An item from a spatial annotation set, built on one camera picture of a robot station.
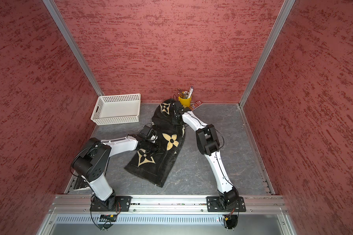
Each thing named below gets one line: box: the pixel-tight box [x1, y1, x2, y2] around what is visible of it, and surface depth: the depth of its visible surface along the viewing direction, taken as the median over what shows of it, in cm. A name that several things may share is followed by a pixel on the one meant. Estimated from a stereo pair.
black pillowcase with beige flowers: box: [124, 98, 186, 188], surface depth 90 cm
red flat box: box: [189, 100, 202, 111], surface depth 120 cm
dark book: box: [73, 175, 91, 191], surface depth 79 cm
